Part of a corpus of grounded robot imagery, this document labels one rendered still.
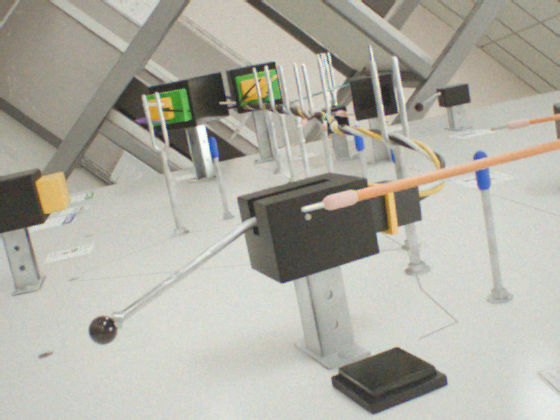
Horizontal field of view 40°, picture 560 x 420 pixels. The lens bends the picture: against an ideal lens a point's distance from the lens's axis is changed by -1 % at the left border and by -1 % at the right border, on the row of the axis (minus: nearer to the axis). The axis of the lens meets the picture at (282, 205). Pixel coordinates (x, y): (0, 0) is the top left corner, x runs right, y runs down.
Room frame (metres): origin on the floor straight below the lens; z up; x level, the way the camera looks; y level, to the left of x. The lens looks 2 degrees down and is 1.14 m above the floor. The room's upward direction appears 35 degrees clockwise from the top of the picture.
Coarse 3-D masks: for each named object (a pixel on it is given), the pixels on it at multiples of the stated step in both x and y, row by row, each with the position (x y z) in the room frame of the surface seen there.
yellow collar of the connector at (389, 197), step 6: (372, 186) 0.41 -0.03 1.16; (384, 198) 0.40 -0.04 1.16; (390, 198) 0.40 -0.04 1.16; (390, 204) 0.40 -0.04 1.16; (390, 210) 0.40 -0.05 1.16; (390, 216) 0.40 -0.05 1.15; (396, 216) 0.40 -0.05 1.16; (390, 222) 0.40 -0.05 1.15; (396, 222) 0.40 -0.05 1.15; (390, 228) 0.40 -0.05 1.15; (396, 228) 0.40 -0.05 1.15; (390, 234) 0.41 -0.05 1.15
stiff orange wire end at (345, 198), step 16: (544, 144) 0.31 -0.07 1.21; (480, 160) 0.30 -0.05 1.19; (496, 160) 0.31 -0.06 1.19; (512, 160) 0.31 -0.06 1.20; (416, 176) 0.30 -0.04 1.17; (432, 176) 0.30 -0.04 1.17; (448, 176) 0.30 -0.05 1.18; (352, 192) 0.29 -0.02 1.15; (368, 192) 0.29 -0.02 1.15; (384, 192) 0.29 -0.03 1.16; (304, 208) 0.28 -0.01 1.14; (336, 208) 0.29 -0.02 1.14
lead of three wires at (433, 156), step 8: (392, 136) 0.51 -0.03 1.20; (400, 136) 0.50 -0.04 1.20; (400, 144) 0.50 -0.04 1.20; (408, 144) 0.50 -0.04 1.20; (416, 144) 0.49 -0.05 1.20; (424, 144) 0.49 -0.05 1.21; (424, 152) 0.48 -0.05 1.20; (432, 152) 0.48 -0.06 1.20; (432, 160) 0.48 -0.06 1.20; (440, 160) 0.47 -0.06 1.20; (440, 168) 0.46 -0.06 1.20; (432, 184) 0.44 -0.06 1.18; (440, 184) 0.44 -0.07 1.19; (424, 192) 0.43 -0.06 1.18; (432, 192) 0.43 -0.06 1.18
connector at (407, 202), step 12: (384, 180) 0.44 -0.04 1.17; (396, 192) 0.41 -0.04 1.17; (408, 192) 0.41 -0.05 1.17; (372, 204) 0.40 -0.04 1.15; (384, 204) 0.40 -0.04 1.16; (396, 204) 0.41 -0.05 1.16; (408, 204) 0.41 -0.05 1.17; (420, 204) 0.42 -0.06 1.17; (384, 216) 0.40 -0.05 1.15; (408, 216) 0.41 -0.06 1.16; (420, 216) 0.42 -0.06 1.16; (384, 228) 0.41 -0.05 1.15
